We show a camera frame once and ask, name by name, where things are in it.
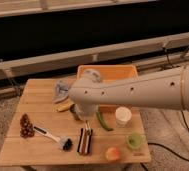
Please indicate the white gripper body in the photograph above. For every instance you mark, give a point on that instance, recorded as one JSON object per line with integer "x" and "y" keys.
{"x": 86, "y": 112}

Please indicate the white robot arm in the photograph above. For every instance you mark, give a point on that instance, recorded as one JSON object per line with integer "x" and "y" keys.
{"x": 168, "y": 89}

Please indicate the white paper cup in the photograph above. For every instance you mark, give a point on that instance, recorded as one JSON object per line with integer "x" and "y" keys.
{"x": 123, "y": 115}

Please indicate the small green cup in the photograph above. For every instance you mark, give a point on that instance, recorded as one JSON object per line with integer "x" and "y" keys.
{"x": 134, "y": 141}

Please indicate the green chili pepper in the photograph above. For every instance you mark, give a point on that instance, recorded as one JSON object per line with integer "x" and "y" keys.
{"x": 102, "y": 122}

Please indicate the yellow banana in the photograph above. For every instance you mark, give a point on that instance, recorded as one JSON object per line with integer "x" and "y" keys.
{"x": 64, "y": 107}

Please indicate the grey crumpled cloth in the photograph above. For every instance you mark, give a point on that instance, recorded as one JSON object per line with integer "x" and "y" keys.
{"x": 60, "y": 91}

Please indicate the striped brown white block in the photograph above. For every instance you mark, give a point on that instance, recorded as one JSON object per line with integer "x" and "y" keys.
{"x": 84, "y": 142}

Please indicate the orange plastic bin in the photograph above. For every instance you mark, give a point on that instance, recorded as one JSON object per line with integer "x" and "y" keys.
{"x": 114, "y": 71}

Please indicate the orange peach fruit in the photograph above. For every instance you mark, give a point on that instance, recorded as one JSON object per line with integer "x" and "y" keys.
{"x": 112, "y": 154}

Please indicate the white handled dish brush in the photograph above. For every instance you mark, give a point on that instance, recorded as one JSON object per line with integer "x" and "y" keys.
{"x": 65, "y": 143}

